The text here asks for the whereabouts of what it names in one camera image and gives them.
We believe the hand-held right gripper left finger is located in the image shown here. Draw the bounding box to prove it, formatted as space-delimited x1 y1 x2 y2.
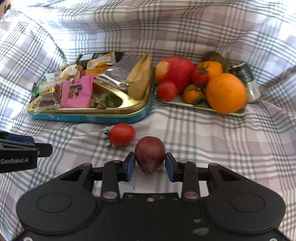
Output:
59 152 136 200

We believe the brown paper packet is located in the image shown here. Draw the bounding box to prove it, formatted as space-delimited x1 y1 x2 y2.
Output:
126 53 153 100

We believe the black snack packet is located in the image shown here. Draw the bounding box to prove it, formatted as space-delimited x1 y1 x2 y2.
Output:
76 52 124 64

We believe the clear wrapped brown snack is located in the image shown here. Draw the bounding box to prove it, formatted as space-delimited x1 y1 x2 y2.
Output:
35 80 63 112

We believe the brown kiwi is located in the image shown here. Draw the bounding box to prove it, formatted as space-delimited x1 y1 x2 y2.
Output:
203 51 226 64

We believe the pale rectangular fruit tray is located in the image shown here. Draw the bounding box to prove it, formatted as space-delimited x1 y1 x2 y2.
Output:
154 86 249 116

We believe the large orange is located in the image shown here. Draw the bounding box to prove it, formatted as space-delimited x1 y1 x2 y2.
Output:
206 73 247 114

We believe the silver foil packet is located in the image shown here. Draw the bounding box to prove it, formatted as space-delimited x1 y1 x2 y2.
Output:
95 54 144 90

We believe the yellow snack packet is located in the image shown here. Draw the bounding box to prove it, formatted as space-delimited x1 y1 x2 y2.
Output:
87 52 116 75

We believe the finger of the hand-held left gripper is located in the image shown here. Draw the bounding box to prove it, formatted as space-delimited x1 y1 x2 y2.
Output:
0 130 35 143
0 139 53 157

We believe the green candy wrapper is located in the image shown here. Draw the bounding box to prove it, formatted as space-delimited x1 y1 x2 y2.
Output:
31 80 47 98

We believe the red tomato with green stem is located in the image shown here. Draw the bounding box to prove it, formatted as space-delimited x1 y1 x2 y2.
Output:
104 123 136 148
191 66 210 86

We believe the red apple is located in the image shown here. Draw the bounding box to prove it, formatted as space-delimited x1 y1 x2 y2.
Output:
155 56 195 94

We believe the leafy mandarin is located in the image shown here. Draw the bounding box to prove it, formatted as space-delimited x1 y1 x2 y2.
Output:
183 84 205 105

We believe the blue snowflake snack tin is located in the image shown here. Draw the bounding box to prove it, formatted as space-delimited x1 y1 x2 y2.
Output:
27 66 155 124

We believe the green white drink can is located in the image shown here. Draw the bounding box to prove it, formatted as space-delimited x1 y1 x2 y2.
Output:
231 61 261 103

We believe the cream candy packet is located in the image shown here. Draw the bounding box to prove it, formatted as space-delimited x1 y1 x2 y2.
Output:
45 64 80 81

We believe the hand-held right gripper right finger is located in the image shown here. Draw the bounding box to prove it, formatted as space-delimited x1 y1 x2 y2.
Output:
165 152 242 200

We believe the round red tomato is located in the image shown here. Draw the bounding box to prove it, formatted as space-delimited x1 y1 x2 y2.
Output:
157 81 179 102

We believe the pink snack packet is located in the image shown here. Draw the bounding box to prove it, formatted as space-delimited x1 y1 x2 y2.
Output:
62 74 95 109

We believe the dark red plum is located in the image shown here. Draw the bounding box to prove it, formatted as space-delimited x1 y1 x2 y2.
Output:
134 136 166 175

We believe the grey plaid blanket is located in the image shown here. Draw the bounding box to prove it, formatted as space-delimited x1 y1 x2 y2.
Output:
0 0 296 241

